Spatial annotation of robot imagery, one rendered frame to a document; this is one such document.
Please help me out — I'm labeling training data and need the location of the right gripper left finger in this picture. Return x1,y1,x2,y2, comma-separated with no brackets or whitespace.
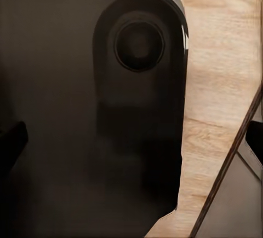
0,121,28,186

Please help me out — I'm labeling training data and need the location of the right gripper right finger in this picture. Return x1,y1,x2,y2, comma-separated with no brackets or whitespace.
245,120,263,164

